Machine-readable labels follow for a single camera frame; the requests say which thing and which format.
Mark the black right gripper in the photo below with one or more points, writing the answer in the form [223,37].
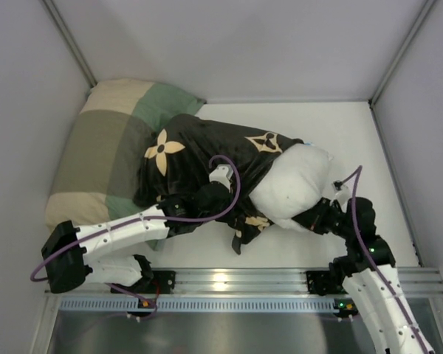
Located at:
[314,214]

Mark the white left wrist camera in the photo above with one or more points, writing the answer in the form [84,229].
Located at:
[222,174]

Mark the black floral plush pillowcase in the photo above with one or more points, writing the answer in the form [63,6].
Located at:
[177,162]

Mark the aluminium corner post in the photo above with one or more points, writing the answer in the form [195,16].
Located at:
[405,44]
[69,40]

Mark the right aluminium corner post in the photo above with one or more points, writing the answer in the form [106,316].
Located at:
[405,44]

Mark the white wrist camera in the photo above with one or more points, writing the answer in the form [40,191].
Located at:
[341,192]
[222,174]

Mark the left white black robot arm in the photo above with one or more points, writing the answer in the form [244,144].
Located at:
[77,255]

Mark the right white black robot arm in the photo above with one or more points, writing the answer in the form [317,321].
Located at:
[367,273]

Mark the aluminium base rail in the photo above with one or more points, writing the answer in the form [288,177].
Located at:
[414,281]

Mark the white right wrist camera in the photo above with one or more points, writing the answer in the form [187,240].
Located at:
[341,192]

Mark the perforated grey cable duct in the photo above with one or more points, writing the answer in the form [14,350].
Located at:
[183,304]

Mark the left aluminium corner post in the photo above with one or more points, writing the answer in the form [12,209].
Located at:
[69,40]

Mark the white pillow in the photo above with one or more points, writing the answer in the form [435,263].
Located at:
[293,184]

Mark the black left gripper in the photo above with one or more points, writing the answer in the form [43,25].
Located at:
[214,195]

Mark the green beige patchwork pillow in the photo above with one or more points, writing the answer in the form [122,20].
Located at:
[97,176]

